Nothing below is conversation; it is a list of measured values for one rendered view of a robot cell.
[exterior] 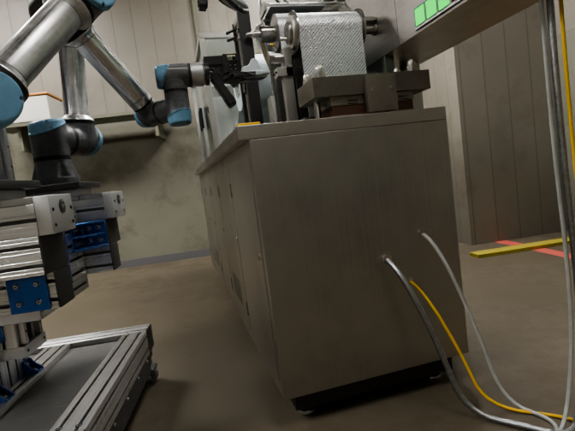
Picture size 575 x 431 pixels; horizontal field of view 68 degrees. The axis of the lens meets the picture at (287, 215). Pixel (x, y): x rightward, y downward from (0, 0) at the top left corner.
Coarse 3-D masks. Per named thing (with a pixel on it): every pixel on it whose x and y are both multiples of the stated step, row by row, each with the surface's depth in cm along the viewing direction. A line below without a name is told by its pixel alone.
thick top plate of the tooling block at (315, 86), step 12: (396, 72) 134; (408, 72) 136; (420, 72) 137; (312, 84) 128; (324, 84) 129; (336, 84) 130; (348, 84) 131; (360, 84) 132; (396, 84) 135; (408, 84) 136; (420, 84) 137; (300, 96) 140; (312, 96) 129; (324, 96) 129; (336, 96) 130
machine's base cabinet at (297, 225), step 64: (384, 128) 128; (256, 192) 119; (320, 192) 124; (384, 192) 129; (448, 192) 135; (256, 256) 133; (320, 256) 125; (448, 256) 136; (256, 320) 154; (320, 320) 126; (384, 320) 131; (448, 320) 137; (320, 384) 127; (384, 384) 137
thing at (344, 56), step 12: (360, 36) 152; (300, 48) 147; (312, 48) 147; (324, 48) 148; (336, 48) 150; (348, 48) 151; (360, 48) 152; (312, 60) 148; (324, 60) 149; (336, 60) 150; (348, 60) 151; (360, 60) 152; (312, 72) 148; (324, 72) 149; (336, 72) 150; (348, 72) 151; (360, 72) 152
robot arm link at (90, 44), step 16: (80, 32) 120; (96, 32) 125; (80, 48) 124; (96, 48) 125; (96, 64) 127; (112, 64) 129; (112, 80) 131; (128, 80) 133; (128, 96) 135; (144, 96) 137; (144, 112) 139
